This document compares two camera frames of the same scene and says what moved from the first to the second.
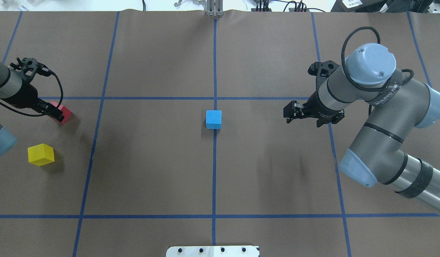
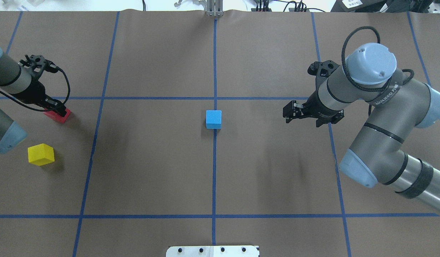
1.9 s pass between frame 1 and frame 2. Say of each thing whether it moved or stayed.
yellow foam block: stayed
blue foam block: stayed
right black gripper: stayed
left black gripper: moved
